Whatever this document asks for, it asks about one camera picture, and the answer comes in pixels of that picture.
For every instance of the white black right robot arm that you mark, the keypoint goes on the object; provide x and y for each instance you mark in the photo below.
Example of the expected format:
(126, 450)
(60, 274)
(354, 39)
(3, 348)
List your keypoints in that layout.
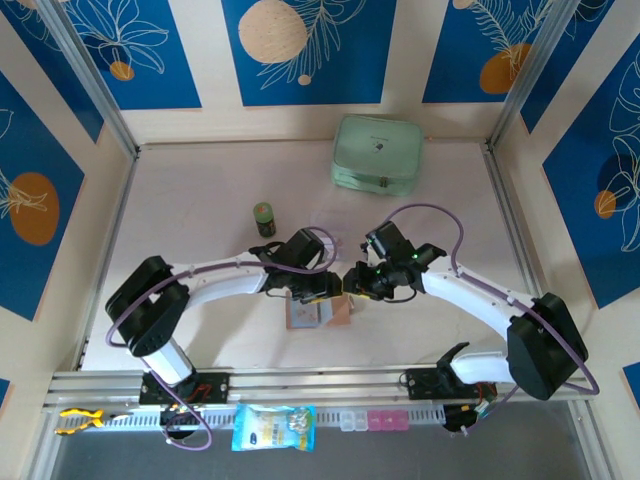
(465, 295)

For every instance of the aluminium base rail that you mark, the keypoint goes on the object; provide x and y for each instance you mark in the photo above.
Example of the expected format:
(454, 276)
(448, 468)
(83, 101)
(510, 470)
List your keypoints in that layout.
(325, 380)

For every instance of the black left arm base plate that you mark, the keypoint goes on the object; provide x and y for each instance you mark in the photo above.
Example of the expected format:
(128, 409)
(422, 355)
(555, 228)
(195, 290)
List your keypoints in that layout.
(217, 387)

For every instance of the pink plastic pill box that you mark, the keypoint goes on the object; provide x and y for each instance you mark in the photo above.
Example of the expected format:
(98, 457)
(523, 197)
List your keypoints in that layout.
(387, 421)

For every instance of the aluminium corner post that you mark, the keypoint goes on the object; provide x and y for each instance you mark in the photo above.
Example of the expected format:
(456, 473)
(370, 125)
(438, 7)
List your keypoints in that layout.
(89, 75)
(531, 75)

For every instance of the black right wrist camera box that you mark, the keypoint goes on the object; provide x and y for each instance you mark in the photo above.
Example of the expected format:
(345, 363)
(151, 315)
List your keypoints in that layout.
(390, 240)

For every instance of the small green-capped dark bottle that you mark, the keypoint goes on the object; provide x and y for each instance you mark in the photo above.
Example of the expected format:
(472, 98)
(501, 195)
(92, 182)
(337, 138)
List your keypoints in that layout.
(264, 215)

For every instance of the blue snack packet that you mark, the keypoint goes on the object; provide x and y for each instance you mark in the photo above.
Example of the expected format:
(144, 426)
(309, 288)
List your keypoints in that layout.
(272, 427)

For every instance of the aluminium table side rail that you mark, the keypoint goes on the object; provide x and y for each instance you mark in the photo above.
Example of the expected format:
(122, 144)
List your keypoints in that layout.
(510, 225)

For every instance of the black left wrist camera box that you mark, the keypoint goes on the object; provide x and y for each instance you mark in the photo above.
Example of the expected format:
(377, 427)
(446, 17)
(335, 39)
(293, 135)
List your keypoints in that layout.
(300, 247)

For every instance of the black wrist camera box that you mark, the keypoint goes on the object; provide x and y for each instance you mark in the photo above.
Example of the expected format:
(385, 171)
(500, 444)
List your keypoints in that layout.
(390, 240)
(300, 247)

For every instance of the brown leather card holder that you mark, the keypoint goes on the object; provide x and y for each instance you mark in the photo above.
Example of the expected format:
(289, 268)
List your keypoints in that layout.
(340, 315)

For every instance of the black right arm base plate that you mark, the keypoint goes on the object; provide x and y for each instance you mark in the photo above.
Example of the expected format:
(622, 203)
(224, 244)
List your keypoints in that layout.
(417, 385)

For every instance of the clear plastic pill box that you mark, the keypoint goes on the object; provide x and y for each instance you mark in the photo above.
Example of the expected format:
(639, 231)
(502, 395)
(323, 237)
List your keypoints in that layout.
(353, 421)

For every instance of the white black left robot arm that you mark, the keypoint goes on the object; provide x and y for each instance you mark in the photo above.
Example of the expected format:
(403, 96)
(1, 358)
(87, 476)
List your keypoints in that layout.
(225, 285)

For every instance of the mint green zipper case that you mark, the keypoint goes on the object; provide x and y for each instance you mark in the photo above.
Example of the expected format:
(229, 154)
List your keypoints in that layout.
(375, 150)

